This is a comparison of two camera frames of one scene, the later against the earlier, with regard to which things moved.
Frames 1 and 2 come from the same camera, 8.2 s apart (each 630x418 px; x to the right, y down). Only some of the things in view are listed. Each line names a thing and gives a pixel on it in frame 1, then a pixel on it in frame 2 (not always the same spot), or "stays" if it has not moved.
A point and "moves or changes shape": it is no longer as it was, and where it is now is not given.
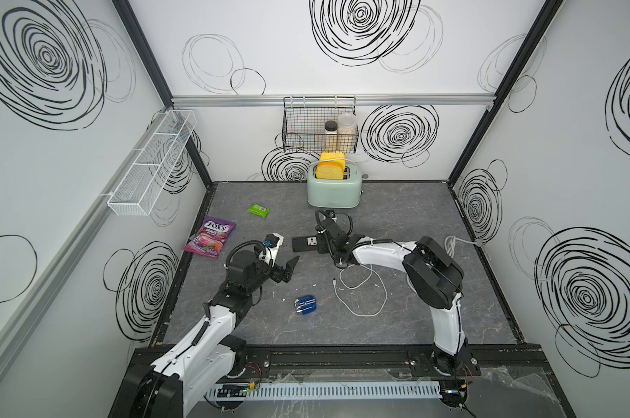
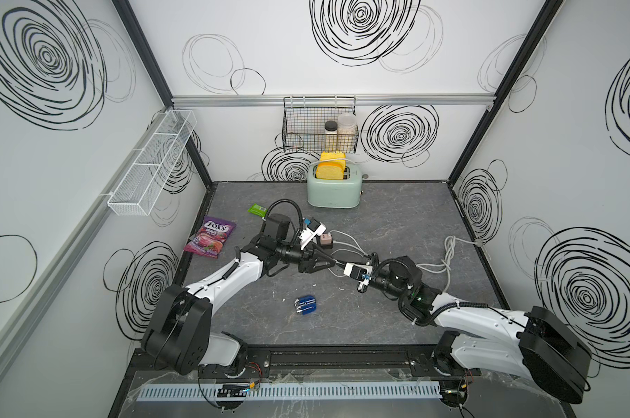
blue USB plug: x=305 y=305 stays
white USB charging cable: x=357 y=286 moves or changes shape
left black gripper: x=277 y=275 → x=306 y=261
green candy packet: x=258 y=210 stays
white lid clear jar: x=346 y=133 stays
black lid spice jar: x=331 y=136 stays
